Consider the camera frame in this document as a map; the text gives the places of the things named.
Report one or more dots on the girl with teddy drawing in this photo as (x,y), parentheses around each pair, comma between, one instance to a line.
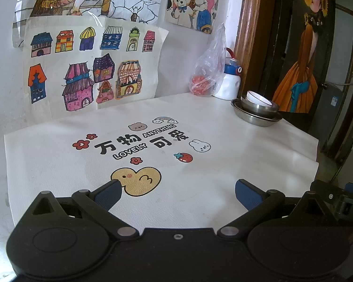
(198,15)

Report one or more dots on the red round object in bag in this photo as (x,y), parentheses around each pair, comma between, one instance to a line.
(200,85)

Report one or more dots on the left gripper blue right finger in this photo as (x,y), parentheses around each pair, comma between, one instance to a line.
(261,206)

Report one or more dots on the white printed table mat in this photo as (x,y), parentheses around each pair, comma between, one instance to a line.
(177,160)

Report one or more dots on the coloured houses drawing sheet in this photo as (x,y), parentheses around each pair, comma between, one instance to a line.
(73,64)

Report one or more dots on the brown wooden door frame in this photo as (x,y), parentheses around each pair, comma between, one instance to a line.
(252,41)

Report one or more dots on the clear plastic bag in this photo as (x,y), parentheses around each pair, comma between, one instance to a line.
(211,63)

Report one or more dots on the white blue snowman bottle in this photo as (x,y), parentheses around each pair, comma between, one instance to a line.
(231,80)

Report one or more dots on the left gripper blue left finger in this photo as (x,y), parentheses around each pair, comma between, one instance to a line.
(95,206)

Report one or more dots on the deep steel bowl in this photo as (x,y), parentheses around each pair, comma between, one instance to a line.
(259,110)

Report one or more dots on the white ceramic bowl red rim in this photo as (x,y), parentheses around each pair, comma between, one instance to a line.
(258,99)

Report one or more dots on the painting of woman orange dress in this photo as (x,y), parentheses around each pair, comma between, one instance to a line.
(307,56)

